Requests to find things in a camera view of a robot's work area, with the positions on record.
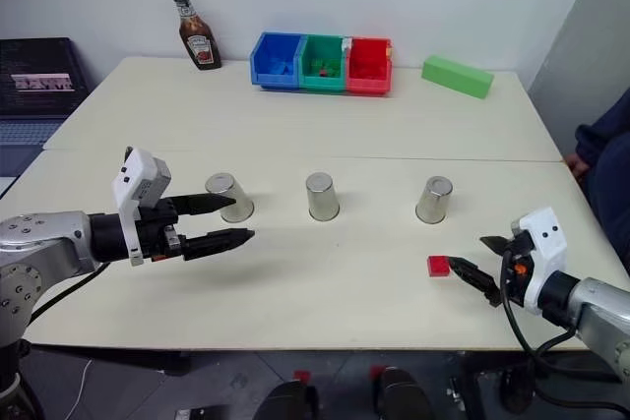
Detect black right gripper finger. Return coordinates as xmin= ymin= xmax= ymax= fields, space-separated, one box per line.
xmin=447 ymin=255 xmax=504 ymax=309
xmin=478 ymin=234 xmax=516 ymax=260

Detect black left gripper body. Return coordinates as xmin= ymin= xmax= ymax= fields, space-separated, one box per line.
xmin=137 ymin=196 xmax=191 ymax=263

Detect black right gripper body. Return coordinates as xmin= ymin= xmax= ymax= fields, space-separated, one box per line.
xmin=498 ymin=235 xmax=536 ymax=307

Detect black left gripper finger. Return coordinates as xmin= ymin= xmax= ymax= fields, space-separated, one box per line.
xmin=169 ymin=193 xmax=238 ymax=217
xmin=181 ymin=227 xmax=256 ymax=262

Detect person's bare hand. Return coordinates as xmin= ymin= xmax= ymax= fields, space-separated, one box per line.
xmin=564 ymin=152 xmax=591 ymax=181

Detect upturned steel cup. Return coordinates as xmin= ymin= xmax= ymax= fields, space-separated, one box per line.
xmin=304 ymin=171 xmax=343 ymax=221
xmin=204 ymin=172 xmax=256 ymax=224
xmin=413 ymin=174 xmax=455 ymax=225

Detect small red toy brick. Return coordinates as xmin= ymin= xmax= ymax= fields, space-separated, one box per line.
xmin=426 ymin=254 xmax=453 ymax=278

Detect dark rounded shape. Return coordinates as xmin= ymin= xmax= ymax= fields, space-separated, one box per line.
xmin=374 ymin=366 xmax=430 ymax=420
xmin=255 ymin=379 xmax=319 ymax=420
xmin=498 ymin=367 xmax=536 ymax=417

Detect person in blue clothing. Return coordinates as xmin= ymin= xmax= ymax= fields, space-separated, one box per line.
xmin=574 ymin=89 xmax=630 ymax=274

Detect blue toy bricks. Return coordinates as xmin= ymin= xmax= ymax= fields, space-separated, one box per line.
xmin=267 ymin=59 xmax=298 ymax=78

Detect ketchup bottle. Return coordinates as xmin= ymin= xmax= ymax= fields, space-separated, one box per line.
xmin=170 ymin=0 xmax=223 ymax=72

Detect blue plastic storage bin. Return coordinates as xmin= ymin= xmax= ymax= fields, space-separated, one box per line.
xmin=250 ymin=31 xmax=304 ymax=92

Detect long green block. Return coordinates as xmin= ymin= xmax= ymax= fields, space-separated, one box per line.
xmin=420 ymin=55 xmax=495 ymax=100

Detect green toy bricks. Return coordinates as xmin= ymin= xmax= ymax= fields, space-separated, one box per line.
xmin=309 ymin=58 xmax=343 ymax=80

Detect green plastic storage bin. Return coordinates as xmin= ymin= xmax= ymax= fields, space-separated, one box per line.
xmin=297 ymin=33 xmax=348 ymax=94

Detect black laptop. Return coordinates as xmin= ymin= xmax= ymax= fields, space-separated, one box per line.
xmin=0 ymin=36 xmax=93 ymax=147

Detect red plastic storage bin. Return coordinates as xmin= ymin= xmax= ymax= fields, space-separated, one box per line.
xmin=344 ymin=35 xmax=396 ymax=98

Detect grey partition panel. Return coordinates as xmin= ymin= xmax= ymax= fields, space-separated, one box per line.
xmin=525 ymin=0 xmax=630 ymax=155

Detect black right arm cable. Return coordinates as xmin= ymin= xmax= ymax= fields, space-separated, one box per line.
xmin=498 ymin=247 xmax=630 ymax=414

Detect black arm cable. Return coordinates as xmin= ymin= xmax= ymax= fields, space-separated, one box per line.
xmin=22 ymin=261 xmax=113 ymax=330
xmin=498 ymin=247 xmax=630 ymax=414

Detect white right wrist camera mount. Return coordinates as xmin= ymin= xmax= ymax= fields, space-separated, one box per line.
xmin=510 ymin=206 xmax=568 ymax=317

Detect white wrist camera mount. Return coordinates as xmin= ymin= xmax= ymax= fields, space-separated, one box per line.
xmin=510 ymin=206 xmax=568 ymax=317
xmin=111 ymin=146 xmax=173 ymax=268

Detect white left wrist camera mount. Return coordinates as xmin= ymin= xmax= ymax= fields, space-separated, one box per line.
xmin=111 ymin=146 xmax=173 ymax=268

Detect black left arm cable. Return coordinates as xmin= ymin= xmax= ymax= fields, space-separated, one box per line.
xmin=22 ymin=261 xmax=113 ymax=330

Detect thin white floor cable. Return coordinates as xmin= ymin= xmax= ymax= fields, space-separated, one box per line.
xmin=77 ymin=357 xmax=95 ymax=400

